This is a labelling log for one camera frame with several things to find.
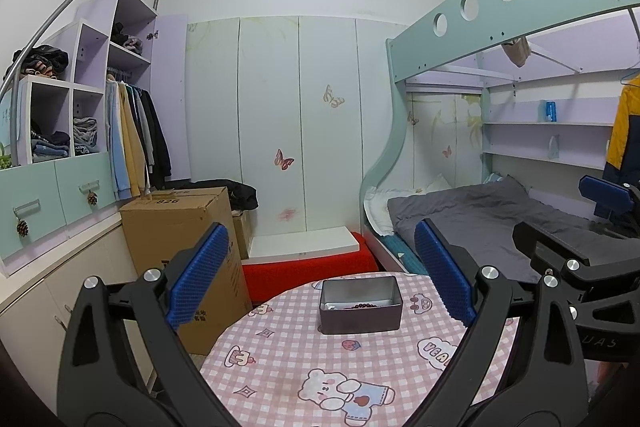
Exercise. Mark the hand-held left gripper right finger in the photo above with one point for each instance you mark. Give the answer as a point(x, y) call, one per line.
point(445, 277)

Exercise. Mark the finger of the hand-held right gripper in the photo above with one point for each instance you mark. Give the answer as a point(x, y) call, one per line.
point(607, 194)
point(555, 247)

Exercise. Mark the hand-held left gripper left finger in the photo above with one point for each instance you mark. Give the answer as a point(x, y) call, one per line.
point(200, 277)

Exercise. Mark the grey metal tin box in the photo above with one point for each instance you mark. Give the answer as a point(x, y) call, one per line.
point(360, 319)

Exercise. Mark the blue bed mat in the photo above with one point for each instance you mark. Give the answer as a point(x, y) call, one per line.
point(400, 252)

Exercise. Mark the small cardboard box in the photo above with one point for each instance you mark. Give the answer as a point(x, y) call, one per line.
point(242, 234)

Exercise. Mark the large cardboard box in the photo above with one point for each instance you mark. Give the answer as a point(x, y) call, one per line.
point(165, 227)

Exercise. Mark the small clear ornament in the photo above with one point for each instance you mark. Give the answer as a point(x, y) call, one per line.
point(553, 149)

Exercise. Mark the grey duvet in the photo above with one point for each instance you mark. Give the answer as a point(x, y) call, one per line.
point(480, 212)

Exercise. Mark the yellow hanging jacket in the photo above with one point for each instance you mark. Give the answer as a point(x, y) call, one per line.
point(625, 122)

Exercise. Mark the black clothing pile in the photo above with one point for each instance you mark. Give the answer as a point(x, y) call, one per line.
point(240, 194)

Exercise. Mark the white pillow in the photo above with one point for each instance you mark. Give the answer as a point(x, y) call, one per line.
point(375, 212)

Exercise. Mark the red storage ottoman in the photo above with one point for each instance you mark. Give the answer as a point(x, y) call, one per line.
point(300, 274)

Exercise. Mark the blue can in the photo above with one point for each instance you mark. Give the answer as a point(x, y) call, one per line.
point(550, 111)

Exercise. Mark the faded pink butterfly sticker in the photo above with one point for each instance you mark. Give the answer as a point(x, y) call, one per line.
point(288, 214)

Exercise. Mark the white board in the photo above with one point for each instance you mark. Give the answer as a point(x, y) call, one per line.
point(305, 242)

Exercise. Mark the pink checked tablecloth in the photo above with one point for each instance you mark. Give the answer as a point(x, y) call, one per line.
point(300, 357)

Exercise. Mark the pinecone ornament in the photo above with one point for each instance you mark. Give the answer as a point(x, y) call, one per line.
point(92, 199)
point(22, 228)

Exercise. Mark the red butterfly sticker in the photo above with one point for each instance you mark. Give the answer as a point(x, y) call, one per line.
point(284, 159)

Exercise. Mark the white low cabinet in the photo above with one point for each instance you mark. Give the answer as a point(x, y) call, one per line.
point(50, 287)

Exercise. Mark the row of hanging clothes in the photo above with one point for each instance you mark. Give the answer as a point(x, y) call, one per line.
point(135, 137)

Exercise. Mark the brown hanging cloth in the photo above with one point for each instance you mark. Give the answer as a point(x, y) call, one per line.
point(517, 52)

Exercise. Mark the white wardrobe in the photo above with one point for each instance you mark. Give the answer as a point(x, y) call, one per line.
point(265, 107)

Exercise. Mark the folded blue grey clothes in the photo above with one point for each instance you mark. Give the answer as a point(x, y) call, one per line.
point(86, 134)

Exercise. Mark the folded dark blue clothes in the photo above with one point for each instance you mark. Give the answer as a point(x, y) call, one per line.
point(50, 144)

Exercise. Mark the beige butterfly sticker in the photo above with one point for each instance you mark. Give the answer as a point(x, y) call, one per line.
point(332, 97)

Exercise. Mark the green plant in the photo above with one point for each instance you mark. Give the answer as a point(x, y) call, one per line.
point(4, 159)

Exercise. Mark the crumpled grey pink clothes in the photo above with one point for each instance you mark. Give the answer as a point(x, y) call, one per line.
point(127, 41)

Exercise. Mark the lilac cubby shelf unit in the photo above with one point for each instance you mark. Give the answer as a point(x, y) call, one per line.
point(95, 52)

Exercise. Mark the dark clothes heap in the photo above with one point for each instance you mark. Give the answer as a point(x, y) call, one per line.
point(42, 59)

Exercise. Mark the grey metal handrail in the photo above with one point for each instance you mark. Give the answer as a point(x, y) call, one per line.
point(65, 4)

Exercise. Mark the mint bunk bed frame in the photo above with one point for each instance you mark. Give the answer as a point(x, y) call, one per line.
point(487, 27)

